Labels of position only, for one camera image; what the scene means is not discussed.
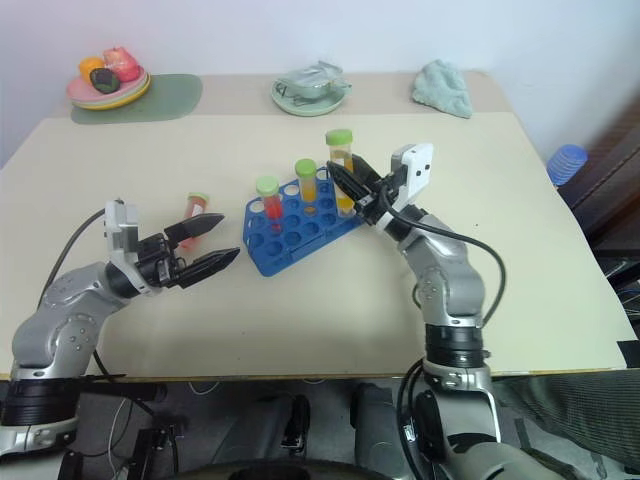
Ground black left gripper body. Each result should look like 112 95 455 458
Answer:
134 232 187 289

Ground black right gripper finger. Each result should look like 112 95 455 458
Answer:
350 153 384 191
326 160 369 204

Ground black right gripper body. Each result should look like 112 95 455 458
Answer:
355 166 408 227

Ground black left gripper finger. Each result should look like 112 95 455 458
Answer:
163 212 227 249
174 246 243 291

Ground yellow liquid green-capped tube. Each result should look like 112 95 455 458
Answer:
293 158 319 204
324 128 356 219

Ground blue test tube rack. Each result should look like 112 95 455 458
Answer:
242 167 363 278

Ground red liquid pink-capped tube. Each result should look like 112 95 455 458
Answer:
176 191 212 250

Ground red liquid green-capped tube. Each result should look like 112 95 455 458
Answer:
255 175 287 237

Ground light green saucer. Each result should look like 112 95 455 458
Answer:
270 79 349 118

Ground teal folded towel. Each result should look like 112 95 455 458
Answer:
411 59 474 120

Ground green placemat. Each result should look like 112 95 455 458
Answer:
69 73 204 126

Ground stacked plates with toy fruit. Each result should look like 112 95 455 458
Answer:
69 72 152 112

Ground dark toy avocado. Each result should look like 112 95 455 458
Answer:
89 67 122 94

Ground pink plate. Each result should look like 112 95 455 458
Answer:
65 69 147 105

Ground black foot-shaped block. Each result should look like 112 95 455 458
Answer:
278 393 312 453

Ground red toy apple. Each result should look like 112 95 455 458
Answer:
102 45 139 84

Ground blue ribbed cup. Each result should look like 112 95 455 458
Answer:
545 143 589 188

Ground orange toy fruit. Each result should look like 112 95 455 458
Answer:
78 56 106 79

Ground dark green cloth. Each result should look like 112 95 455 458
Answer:
492 368 640 480

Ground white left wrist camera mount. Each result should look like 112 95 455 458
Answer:
102 199 147 294

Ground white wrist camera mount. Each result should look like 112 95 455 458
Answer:
102 199 147 294
375 142 434 234

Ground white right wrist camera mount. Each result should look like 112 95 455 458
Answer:
375 142 434 234

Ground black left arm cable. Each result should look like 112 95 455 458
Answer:
44 206 109 301

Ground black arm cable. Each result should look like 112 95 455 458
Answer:
44 206 109 301
377 187 507 329

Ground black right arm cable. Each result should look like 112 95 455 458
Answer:
377 187 507 329

